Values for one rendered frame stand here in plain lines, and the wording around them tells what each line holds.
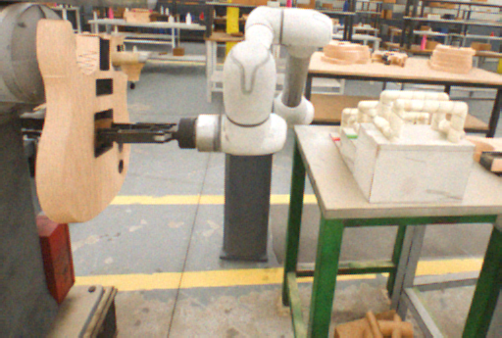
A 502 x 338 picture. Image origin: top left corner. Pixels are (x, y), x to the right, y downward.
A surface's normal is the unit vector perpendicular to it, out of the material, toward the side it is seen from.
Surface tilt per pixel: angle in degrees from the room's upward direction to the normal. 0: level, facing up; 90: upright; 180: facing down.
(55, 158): 66
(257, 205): 90
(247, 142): 109
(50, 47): 80
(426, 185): 90
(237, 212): 90
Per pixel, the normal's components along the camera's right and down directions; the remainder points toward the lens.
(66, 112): 0.15, -0.10
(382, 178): 0.11, 0.28
